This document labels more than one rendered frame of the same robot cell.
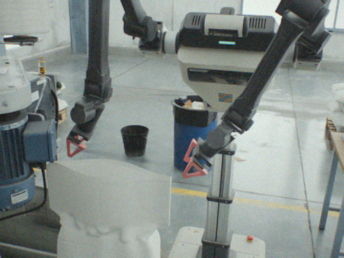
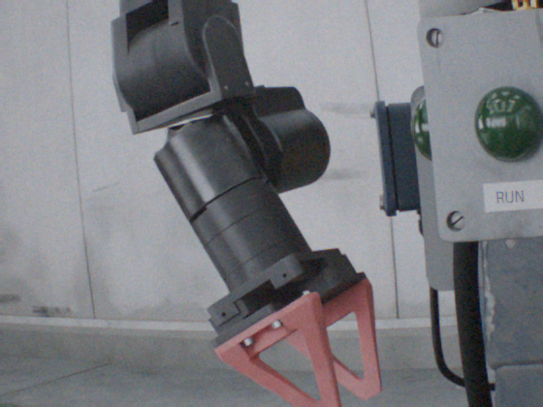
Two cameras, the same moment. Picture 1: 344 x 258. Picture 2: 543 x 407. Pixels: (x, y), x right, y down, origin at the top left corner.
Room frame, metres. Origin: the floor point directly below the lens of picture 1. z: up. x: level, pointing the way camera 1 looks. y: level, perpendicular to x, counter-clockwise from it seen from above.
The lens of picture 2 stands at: (1.96, 0.51, 1.29)
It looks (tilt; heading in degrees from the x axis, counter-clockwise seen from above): 3 degrees down; 196
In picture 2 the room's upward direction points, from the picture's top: 6 degrees counter-clockwise
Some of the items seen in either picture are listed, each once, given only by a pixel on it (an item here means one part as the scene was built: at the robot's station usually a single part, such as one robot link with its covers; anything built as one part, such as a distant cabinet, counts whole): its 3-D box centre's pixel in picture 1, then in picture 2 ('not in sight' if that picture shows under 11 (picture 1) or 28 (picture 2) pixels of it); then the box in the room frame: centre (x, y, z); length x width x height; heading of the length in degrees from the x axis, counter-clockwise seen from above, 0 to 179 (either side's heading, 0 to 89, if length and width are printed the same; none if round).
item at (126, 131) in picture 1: (134, 141); not in sight; (3.71, 0.35, 0.13); 0.30 x 0.30 x 0.26
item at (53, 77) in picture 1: (50, 84); (527, 122); (1.47, 0.47, 1.29); 0.08 x 0.05 x 0.09; 76
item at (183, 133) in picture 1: (195, 134); not in sight; (3.46, -0.25, 0.32); 0.51 x 0.48 x 0.65; 166
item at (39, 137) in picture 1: (41, 144); (422, 168); (0.95, 0.34, 1.25); 0.10 x 0.08 x 0.12; 11
